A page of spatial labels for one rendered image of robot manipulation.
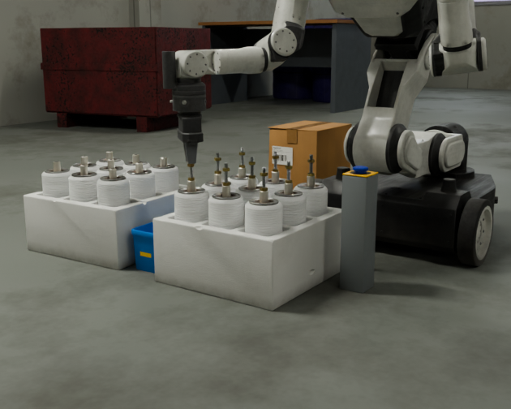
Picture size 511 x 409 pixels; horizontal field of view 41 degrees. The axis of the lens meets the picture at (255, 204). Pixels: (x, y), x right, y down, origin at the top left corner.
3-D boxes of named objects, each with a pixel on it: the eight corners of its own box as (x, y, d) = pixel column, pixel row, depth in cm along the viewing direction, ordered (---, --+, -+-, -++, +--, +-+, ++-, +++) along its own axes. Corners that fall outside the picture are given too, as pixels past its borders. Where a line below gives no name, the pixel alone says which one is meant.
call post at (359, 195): (350, 281, 190) (354, 170, 183) (374, 286, 187) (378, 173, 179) (338, 288, 185) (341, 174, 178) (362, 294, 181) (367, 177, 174)
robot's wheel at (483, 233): (474, 254, 215) (479, 191, 210) (491, 256, 212) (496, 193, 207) (453, 271, 199) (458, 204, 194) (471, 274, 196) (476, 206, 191)
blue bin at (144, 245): (193, 243, 226) (192, 208, 223) (221, 249, 220) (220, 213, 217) (130, 269, 201) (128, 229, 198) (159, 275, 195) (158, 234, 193)
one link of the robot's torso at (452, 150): (410, 163, 251) (411, 127, 248) (464, 168, 240) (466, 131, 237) (386, 172, 234) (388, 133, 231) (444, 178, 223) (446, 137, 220)
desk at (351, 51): (244, 100, 786) (243, 23, 766) (372, 106, 698) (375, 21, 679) (199, 105, 721) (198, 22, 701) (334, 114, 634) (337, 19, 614)
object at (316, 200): (327, 243, 201) (328, 183, 197) (325, 254, 192) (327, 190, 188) (294, 243, 202) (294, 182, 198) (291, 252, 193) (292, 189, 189)
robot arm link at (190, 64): (198, 92, 187) (197, 50, 184) (213, 96, 177) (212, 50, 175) (158, 94, 182) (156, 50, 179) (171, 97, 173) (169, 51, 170)
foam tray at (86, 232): (112, 223, 252) (109, 174, 248) (198, 238, 232) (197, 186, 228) (27, 250, 220) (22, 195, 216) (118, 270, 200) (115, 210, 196)
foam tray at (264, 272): (237, 247, 222) (236, 192, 218) (345, 269, 200) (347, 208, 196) (154, 281, 191) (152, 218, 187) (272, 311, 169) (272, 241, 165)
